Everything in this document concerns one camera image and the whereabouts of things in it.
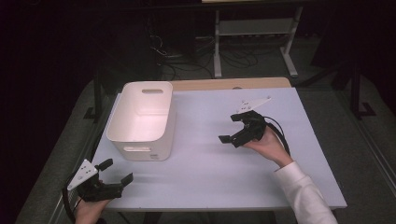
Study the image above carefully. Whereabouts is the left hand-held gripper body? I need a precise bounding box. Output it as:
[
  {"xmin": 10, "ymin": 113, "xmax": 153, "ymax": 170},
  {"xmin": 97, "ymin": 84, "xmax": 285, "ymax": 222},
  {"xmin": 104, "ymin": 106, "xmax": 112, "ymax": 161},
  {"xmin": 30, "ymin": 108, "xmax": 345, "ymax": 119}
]
[{"xmin": 66, "ymin": 159, "xmax": 124, "ymax": 203}]

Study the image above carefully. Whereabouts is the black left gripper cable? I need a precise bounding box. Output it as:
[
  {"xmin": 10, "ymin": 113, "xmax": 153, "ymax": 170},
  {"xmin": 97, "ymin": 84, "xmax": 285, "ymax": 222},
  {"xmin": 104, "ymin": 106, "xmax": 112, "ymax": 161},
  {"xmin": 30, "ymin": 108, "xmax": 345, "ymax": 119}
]
[{"xmin": 62, "ymin": 179, "xmax": 79, "ymax": 224}]

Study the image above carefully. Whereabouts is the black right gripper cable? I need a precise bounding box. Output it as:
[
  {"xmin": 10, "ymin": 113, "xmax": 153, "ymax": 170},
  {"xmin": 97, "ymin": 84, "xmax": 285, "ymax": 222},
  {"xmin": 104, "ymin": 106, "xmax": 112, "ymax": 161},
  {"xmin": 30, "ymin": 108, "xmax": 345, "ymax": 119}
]
[{"xmin": 262, "ymin": 115, "xmax": 291, "ymax": 157}]

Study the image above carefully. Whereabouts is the white metal table frame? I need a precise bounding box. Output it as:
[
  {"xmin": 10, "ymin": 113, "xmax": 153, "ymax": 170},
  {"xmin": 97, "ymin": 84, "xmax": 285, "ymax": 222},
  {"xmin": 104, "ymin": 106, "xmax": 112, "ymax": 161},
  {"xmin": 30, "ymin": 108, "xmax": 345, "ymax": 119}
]
[{"xmin": 212, "ymin": 5, "xmax": 304, "ymax": 79}]

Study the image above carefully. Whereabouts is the person's right hand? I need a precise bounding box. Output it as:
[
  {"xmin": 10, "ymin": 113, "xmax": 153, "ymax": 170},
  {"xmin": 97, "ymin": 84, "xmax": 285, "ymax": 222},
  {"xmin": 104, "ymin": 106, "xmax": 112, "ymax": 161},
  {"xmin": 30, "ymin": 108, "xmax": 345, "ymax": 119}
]
[{"xmin": 243, "ymin": 125, "xmax": 294, "ymax": 169}]

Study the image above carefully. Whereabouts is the wooden board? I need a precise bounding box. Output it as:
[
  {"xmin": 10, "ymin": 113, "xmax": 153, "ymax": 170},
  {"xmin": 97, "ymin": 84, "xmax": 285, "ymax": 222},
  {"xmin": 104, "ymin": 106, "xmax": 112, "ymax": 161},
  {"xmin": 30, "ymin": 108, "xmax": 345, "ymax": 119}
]
[{"xmin": 170, "ymin": 77, "xmax": 292, "ymax": 92}]

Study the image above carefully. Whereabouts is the white plastic storage bin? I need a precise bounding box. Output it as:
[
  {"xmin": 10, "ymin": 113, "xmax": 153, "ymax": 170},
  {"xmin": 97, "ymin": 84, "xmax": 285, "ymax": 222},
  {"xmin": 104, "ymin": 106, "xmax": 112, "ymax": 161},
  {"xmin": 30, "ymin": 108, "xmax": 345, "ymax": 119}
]
[{"xmin": 106, "ymin": 80, "xmax": 177, "ymax": 162}]

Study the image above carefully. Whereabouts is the person's left hand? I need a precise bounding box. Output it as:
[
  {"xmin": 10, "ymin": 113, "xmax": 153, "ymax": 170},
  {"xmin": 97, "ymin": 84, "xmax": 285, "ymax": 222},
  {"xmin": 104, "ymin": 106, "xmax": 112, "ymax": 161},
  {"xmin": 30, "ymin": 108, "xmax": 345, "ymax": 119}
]
[{"xmin": 74, "ymin": 198, "xmax": 111, "ymax": 224}]

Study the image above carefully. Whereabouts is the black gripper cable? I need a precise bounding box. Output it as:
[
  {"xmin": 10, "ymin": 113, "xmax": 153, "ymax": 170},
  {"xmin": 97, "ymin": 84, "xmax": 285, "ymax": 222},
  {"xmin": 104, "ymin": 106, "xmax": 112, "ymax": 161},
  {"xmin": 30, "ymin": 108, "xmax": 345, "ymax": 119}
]
[
  {"xmin": 62, "ymin": 179, "xmax": 79, "ymax": 224},
  {"xmin": 262, "ymin": 115, "xmax": 291, "ymax": 157}
]

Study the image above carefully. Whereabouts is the black metal stand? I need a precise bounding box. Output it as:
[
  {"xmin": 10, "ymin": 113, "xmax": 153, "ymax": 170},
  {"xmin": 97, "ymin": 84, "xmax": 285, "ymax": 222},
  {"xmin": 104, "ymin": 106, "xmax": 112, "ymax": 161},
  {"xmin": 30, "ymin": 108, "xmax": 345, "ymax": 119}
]
[
  {"xmin": 348, "ymin": 59, "xmax": 377, "ymax": 121},
  {"xmin": 82, "ymin": 60, "xmax": 106, "ymax": 123}
]

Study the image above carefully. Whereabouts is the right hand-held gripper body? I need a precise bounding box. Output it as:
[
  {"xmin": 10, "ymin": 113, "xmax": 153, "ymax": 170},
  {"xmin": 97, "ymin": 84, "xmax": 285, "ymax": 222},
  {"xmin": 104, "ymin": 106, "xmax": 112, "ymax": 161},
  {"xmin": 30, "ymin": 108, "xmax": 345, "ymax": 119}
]
[{"xmin": 231, "ymin": 95, "xmax": 272, "ymax": 148}]

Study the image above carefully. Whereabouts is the tangle of black floor cables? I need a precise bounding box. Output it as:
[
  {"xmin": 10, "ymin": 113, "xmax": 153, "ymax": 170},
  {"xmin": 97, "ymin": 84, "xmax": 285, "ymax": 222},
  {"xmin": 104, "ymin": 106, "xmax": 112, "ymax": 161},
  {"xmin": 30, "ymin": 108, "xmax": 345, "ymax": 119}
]
[{"xmin": 148, "ymin": 33, "xmax": 283, "ymax": 80}]

